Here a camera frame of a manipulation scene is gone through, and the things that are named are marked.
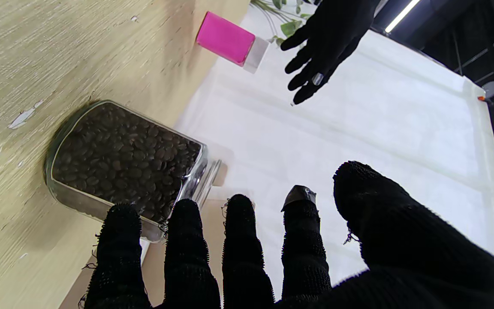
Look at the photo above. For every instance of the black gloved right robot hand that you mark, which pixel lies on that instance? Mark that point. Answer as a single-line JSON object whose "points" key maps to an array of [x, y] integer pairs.
{"points": [[423, 257]]}

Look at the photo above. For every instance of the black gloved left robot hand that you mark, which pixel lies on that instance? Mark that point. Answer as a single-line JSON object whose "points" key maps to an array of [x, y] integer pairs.
{"points": [[337, 30]]}

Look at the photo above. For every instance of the white square jar lid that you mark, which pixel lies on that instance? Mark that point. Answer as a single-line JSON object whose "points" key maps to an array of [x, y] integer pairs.
{"points": [[256, 55]]}

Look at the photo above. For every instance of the pink square coffee jar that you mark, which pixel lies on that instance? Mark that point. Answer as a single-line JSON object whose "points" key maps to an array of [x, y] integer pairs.
{"points": [[225, 38]]}

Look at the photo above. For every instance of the glass jar of coffee beans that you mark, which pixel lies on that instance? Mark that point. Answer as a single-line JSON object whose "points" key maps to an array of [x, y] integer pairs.
{"points": [[122, 159]]}

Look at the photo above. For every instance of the pale green large-leaf houseplant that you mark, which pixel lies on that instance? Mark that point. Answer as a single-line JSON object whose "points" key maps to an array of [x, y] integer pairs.
{"points": [[289, 29]]}

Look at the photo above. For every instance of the ceiling light strip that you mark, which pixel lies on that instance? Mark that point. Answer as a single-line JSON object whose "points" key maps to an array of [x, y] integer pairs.
{"points": [[401, 16]]}

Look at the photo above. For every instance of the white sheer curtain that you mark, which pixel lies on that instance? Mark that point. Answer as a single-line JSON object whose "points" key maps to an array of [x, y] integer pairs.
{"points": [[401, 120]]}

